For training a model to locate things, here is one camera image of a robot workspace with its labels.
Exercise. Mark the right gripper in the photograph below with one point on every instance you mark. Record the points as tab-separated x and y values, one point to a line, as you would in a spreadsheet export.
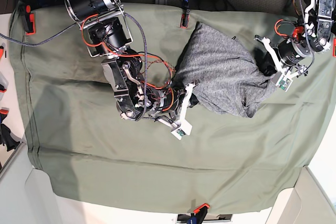
169	105

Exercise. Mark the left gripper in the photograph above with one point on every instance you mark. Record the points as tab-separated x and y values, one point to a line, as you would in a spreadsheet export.
289	53

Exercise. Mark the grey T-shirt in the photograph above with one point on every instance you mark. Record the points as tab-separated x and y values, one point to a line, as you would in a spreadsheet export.
229	80

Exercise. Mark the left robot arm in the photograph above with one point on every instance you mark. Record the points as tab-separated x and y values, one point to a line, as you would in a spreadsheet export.
310	34

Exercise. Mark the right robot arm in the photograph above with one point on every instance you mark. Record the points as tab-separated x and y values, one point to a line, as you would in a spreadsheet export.
105	32

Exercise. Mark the orange clamp right edge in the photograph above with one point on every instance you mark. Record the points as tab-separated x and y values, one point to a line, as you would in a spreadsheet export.
334	47

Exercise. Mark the orange black top clamp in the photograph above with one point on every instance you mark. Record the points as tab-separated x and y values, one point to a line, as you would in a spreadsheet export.
185	15

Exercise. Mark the orange black clamp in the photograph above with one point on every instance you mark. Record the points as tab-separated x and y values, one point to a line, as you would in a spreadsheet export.
185	15
199	214

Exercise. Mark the orange black bottom clamp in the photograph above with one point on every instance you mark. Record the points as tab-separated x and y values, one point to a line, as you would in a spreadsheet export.
199	214

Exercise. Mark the green table cloth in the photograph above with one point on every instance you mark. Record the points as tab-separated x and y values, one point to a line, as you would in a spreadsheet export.
75	134

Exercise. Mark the orange clamp left top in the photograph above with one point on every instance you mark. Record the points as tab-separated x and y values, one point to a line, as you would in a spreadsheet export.
28	18

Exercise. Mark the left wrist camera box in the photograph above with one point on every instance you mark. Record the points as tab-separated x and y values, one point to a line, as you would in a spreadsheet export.
281	81

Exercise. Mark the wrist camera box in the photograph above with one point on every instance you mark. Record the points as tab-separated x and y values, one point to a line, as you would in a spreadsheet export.
182	130
281	81

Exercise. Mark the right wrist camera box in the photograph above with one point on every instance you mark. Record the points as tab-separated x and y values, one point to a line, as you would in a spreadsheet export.
182	130

